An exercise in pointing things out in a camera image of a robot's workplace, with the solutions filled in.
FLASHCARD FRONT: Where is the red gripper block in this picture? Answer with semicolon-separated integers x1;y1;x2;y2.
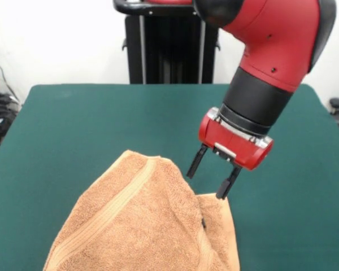
186;114;274;201

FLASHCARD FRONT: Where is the orange terry towel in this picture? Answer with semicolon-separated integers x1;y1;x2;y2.
44;150;240;271

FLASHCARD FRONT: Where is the dark green table cloth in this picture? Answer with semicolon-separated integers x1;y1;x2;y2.
0;83;339;271

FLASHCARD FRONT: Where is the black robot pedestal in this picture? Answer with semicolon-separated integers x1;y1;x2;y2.
112;0;222;85

